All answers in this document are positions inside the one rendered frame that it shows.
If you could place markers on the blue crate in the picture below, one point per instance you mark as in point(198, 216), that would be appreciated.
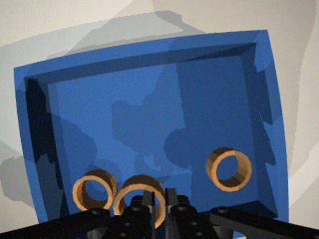
point(159, 108)

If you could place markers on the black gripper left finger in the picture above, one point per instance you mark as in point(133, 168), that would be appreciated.
point(140, 224)

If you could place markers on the bronze ring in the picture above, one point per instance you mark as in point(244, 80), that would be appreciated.
point(81, 197)
point(241, 176)
point(144, 182)

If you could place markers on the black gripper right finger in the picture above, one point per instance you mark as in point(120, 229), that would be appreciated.
point(183, 220)

